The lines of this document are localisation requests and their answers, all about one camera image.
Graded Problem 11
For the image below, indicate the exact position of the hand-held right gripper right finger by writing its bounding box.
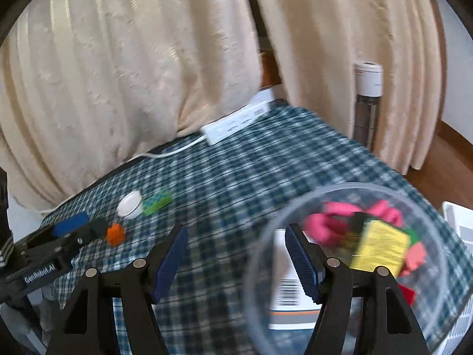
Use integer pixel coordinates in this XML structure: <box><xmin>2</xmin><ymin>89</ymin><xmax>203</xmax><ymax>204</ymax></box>
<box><xmin>284</xmin><ymin>223</ymin><xmax>431</xmax><ymax>355</ymax></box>

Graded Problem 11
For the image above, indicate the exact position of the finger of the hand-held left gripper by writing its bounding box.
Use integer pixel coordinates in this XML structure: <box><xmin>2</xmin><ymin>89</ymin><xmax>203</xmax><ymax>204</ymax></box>
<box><xmin>26</xmin><ymin>218</ymin><xmax>108</xmax><ymax>259</ymax></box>
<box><xmin>22</xmin><ymin>212</ymin><xmax>89</xmax><ymax>246</ymax></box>

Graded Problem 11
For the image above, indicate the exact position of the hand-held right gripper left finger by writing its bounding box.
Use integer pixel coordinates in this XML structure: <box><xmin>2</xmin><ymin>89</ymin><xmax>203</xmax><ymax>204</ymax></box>
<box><xmin>44</xmin><ymin>224</ymin><xmax>189</xmax><ymax>355</ymax></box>

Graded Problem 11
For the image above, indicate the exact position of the orange building block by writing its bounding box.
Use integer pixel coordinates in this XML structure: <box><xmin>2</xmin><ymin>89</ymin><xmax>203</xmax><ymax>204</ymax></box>
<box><xmin>106</xmin><ymin>224</ymin><xmax>126</xmax><ymax>246</ymax></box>

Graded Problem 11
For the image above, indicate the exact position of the looped pink hair tie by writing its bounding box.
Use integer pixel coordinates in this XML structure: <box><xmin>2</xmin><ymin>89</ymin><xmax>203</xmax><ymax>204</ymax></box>
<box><xmin>303</xmin><ymin>201</ymin><xmax>365</xmax><ymax>246</ymax></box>

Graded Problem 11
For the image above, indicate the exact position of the green box with yellow label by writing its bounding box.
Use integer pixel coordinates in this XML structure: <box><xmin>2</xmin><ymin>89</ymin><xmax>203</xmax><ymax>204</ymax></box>
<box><xmin>342</xmin><ymin>212</ymin><xmax>412</xmax><ymax>278</ymax></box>

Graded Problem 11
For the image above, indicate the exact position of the green and pink block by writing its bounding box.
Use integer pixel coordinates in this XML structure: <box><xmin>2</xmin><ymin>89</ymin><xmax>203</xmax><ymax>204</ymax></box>
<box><xmin>397</xmin><ymin>229</ymin><xmax>427</xmax><ymax>278</ymax></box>

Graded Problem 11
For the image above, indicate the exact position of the clear plastic container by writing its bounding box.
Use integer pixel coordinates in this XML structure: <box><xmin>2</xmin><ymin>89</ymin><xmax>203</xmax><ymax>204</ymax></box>
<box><xmin>244</xmin><ymin>182</ymin><xmax>456</xmax><ymax>355</ymax></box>

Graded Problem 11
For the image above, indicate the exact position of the white medicine box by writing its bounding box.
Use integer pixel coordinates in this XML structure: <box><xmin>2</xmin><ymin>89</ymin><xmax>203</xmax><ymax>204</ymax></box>
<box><xmin>269</xmin><ymin>229</ymin><xmax>326</xmax><ymax>330</ymax></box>

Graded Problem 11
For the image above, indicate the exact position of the small white dish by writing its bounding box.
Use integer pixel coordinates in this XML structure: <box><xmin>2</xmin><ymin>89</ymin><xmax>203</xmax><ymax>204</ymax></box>
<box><xmin>116</xmin><ymin>190</ymin><xmax>143</xmax><ymax>219</ymax></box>

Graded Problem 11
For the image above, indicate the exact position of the green studded building plate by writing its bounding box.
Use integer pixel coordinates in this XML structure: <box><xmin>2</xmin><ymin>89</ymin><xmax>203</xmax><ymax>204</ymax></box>
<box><xmin>142</xmin><ymin>188</ymin><xmax>173</xmax><ymax>216</ymax></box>

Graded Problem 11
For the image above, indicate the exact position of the blue plaid blanket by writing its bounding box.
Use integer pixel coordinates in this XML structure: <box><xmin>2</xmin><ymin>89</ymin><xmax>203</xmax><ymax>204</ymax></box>
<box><xmin>39</xmin><ymin>98</ymin><xmax>473</xmax><ymax>355</ymax></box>

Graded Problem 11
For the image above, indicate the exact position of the red building block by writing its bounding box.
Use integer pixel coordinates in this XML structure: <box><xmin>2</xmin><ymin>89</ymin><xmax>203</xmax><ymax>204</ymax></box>
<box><xmin>397</xmin><ymin>283</ymin><xmax>417</xmax><ymax>307</ymax></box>

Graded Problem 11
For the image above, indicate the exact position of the white power strip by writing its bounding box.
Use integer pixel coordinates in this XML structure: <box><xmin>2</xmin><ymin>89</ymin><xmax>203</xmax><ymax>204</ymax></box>
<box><xmin>200</xmin><ymin>88</ymin><xmax>276</xmax><ymax>146</ymax></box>

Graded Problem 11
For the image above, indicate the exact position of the white plastic basket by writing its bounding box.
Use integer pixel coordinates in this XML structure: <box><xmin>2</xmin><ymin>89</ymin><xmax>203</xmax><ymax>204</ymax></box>
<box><xmin>425</xmin><ymin>201</ymin><xmax>473</xmax><ymax>355</ymax></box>

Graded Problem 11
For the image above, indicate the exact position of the wide cream curtain panel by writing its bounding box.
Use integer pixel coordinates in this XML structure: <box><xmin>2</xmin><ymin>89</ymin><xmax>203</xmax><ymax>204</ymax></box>
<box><xmin>0</xmin><ymin>0</ymin><xmax>263</xmax><ymax>211</ymax></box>

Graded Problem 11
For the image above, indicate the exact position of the white tower appliance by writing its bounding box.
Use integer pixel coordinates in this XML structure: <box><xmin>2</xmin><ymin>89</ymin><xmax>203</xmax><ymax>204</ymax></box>
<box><xmin>353</xmin><ymin>60</ymin><xmax>384</xmax><ymax>152</ymax></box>

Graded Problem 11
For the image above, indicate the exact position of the brown wooden board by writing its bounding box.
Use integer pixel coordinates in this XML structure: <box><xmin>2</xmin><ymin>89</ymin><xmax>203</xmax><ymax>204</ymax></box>
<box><xmin>257</xmin><ymin>37</ymin><xmax>285</xmax><ymax>89</ymax></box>

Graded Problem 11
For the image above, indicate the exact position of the narrow cream curtain panel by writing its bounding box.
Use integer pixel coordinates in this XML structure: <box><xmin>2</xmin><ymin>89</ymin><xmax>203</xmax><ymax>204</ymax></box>
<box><xmin>247</xmin><ymin>0</ymin><xmax>448</xmax><ymax>174</ymax></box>

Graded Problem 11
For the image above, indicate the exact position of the white power cable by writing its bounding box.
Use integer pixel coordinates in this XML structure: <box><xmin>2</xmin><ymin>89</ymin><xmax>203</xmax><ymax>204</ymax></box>
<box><xmin>127</xmin><ymin>135</ymin><xmax>207</xmax><ymax>161</ymax></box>

